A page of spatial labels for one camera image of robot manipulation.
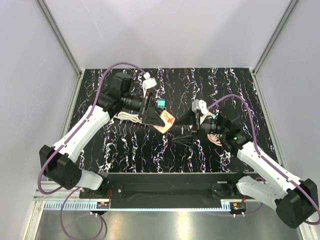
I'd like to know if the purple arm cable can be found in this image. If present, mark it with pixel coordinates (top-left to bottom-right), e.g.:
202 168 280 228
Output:
37 61 151 195
206 94 320 225

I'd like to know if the black marbled table mat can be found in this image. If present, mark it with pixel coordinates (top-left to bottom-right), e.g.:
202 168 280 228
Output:
76 67 277 173

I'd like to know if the white coiled strip cable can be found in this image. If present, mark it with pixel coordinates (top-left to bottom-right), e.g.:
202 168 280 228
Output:
114 111 141 124

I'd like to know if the slotted cable duct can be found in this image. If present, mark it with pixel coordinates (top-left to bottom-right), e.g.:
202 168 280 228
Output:
44 201 111 211

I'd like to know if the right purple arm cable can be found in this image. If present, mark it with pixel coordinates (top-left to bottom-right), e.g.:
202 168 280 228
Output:
206 94 320 225

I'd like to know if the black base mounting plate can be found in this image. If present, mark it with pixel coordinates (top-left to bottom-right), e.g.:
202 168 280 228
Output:
79 172 246 211

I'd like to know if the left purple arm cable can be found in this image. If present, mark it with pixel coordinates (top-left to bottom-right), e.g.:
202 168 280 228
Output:
37 61 151 195

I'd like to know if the blue plug adapter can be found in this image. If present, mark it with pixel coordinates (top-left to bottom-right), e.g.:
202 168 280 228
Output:
157 99 166 110

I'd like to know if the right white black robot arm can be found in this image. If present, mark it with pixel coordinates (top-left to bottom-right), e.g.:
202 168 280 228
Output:
173 110 319 229

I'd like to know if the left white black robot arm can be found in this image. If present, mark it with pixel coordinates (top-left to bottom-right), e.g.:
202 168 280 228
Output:
39 72 165 198

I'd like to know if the right aluminium frame post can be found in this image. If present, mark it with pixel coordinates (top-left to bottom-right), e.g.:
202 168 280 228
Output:
252 0 300 76

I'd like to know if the pink coiled socket cable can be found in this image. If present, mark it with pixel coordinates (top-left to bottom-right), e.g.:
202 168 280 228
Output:
206 133 225 146

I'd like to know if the beige cube adapter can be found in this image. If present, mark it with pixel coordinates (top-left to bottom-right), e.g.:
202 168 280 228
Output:
153 110 176 134

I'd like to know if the left aluminium frame post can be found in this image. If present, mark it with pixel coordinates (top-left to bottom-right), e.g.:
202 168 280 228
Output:
36 0 82 77

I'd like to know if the aluminium frame post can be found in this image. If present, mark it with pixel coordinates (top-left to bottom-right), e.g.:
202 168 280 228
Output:
36 0 82 77
252 0 300 76

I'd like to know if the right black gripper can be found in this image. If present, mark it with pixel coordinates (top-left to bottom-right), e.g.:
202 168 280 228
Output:
172 105 227 148

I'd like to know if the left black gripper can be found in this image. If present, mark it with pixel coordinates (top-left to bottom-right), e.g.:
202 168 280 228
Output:
121 91 166 127

